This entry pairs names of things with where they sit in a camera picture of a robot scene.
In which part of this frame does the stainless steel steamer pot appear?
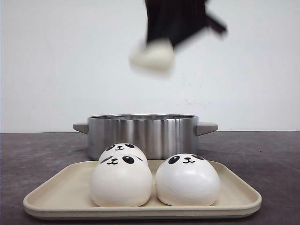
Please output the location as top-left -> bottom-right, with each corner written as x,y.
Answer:
73,114 -> 218,159

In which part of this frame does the panda bun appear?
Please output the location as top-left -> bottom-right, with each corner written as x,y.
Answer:
129,39 -> 175,73
98,143 -> 148,164
155,153 -> 221,206
90,154 -> 152,207

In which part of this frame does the beige rectangular tray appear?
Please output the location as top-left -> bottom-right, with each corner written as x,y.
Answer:
23,161 -> 262,220

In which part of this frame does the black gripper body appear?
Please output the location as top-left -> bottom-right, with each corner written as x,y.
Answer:
145,0 -> 228,48

